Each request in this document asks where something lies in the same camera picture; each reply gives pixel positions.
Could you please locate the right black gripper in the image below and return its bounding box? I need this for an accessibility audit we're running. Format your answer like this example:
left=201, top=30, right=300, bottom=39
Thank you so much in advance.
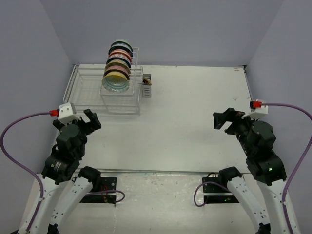
left=213, top=106, right=260, bottom=155

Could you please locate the yellow teal patterned bowl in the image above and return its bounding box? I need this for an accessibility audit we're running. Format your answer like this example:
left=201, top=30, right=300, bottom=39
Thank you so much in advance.
left=101, top=78, right=130, bottom=92

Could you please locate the pink leaf patterned bowl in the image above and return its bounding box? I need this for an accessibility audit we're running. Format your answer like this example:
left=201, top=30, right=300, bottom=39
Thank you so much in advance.
left=103, top=69, right=130, bottom=80

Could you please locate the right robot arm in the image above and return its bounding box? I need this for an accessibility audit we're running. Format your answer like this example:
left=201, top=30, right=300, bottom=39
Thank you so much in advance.
left=213, top=108, right=300, bottom=234

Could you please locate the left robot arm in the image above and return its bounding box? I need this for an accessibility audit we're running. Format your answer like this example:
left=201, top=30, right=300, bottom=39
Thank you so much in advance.
left=18, top=109, right=101, bottom=234

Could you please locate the grey cutlery holder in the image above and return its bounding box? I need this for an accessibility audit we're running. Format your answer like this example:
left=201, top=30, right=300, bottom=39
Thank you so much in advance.
left=142, top=74, right=152, bottom=98

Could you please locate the yellow star patterned bowl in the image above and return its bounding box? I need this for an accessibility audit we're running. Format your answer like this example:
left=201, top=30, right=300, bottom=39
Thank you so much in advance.
left=104, top=60, right=131, bottom=74

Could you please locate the dark teal white bowl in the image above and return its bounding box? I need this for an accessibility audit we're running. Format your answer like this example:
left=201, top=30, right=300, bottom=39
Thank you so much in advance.
left=106, top=57, right=131, bottom=68

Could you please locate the brown cutlery bundle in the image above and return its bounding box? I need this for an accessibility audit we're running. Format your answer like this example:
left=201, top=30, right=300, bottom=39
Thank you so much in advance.
left=142, top=78, right=152, bottom=86

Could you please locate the salmon pink patterned bowl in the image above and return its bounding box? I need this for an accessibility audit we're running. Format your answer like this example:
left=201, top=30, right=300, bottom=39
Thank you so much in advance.
left=108, top=49, right=132, bottom=63

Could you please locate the black rimmed bowl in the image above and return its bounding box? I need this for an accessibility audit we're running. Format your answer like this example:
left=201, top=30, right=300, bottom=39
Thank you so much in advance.
left=108, top=43, right=133, bottom=57

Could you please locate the pale green bowl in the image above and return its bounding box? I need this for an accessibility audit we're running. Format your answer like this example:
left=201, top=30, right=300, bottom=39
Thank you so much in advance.
left=112, top=39, right=131, bottom=46

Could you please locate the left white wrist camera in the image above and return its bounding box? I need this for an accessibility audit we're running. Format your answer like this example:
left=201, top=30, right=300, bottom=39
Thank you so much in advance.
left=58, top=102, right=81, bottom=125

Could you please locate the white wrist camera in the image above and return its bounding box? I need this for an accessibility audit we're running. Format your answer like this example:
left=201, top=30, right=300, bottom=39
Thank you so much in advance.
left=58, top=102, right=81, bottom=125
left=242, top=99, right=269, bottom=120

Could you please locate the white wire dish rack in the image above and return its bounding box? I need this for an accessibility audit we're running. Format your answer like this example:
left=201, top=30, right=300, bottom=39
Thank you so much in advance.
left=63, top=47, right=143, bottom=116

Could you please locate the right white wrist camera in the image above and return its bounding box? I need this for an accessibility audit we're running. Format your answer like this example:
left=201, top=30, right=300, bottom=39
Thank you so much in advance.
left=242, top=99, right=269, bottom=120

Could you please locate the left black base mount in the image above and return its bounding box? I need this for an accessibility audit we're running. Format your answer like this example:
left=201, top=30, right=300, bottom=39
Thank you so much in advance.
left=80, top=177, right=117, bottom=204

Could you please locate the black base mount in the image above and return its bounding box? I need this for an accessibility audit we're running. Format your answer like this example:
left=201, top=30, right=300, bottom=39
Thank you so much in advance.
left=80, top=177, right=117, bottom=204
left=202, top=172, right=239, bottom=204

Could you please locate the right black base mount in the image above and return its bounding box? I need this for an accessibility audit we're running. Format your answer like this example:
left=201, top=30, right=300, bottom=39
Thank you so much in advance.
left=202, top=172, right=239, bottom=204

